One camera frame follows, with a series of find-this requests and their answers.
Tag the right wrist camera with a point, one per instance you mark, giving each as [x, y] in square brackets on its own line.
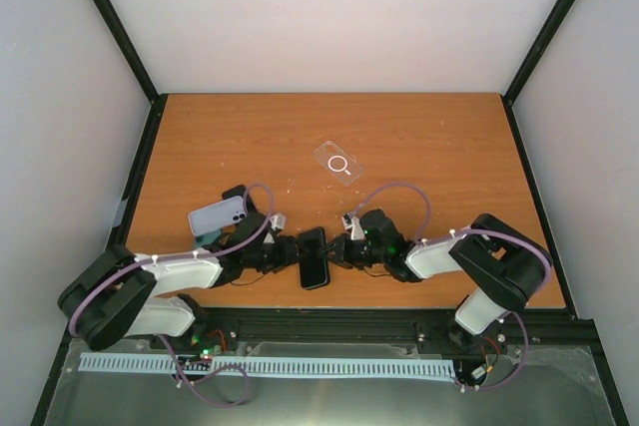
[351, 224]

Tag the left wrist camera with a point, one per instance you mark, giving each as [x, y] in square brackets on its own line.
[278, 222]

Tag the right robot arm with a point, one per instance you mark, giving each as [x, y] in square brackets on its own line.
[507, 267]

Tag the clear magsafe phone case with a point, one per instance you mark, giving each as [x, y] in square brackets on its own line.
[338, 162]

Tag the black aluminium frame rail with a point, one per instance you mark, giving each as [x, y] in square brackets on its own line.
[430, 331]

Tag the black screen phone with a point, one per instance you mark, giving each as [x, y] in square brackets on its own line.
[314, 272]

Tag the black phone case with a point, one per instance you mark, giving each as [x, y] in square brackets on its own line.
[312, 242]

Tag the lavender phone case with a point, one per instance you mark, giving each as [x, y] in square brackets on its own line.
[217, 216]

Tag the light blue cable duct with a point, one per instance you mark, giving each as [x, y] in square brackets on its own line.
[273, 367]

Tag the teal phone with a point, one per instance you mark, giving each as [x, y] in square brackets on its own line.
[209, 239]

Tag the metal base plate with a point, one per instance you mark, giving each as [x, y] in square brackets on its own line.
[536, 385]

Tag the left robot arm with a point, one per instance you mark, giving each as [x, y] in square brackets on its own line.
[124, 294]

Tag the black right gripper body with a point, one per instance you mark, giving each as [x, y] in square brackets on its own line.
[357, 256]

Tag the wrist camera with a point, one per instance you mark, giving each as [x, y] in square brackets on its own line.
[351, 224]
[278, 222]

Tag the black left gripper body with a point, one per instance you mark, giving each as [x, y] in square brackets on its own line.
[269, 260]

